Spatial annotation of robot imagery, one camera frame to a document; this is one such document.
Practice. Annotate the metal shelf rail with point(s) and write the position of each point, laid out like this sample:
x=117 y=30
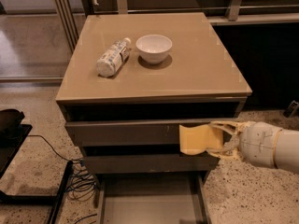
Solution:
x=218 y=11

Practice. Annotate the top grey drawer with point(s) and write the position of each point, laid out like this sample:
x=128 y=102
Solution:
x=128 y=133

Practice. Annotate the grey drawer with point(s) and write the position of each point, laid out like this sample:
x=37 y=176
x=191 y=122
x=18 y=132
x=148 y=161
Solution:
x=167 y=198
x=149 y=163
x=128 y=133

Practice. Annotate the bottom grey drawer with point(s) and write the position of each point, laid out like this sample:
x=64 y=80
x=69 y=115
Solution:
x=167 y=198

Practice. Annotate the grey drawer cabinet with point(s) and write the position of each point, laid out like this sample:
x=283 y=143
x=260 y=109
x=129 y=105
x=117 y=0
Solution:
x=197 y=80

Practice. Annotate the white bowl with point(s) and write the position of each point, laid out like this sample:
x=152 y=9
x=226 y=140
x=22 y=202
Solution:
x=153 y=49

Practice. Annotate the middle grey drawer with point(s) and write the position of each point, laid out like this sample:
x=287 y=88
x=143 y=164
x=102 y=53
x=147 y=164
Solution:
x=149 y=163

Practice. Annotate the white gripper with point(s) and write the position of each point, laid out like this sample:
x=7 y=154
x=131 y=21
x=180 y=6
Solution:
x=258 y=144

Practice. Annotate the small dark floor object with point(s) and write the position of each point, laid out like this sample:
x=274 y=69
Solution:
x=291 y=110

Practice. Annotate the yellow sponge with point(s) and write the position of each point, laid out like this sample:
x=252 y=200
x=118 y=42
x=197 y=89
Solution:
x=196 y=140

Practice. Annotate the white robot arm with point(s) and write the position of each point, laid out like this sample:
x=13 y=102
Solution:
x=286 y=151

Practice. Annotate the clear plastic water bottle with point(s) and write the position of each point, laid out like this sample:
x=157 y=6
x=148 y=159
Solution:
x=114 y=57

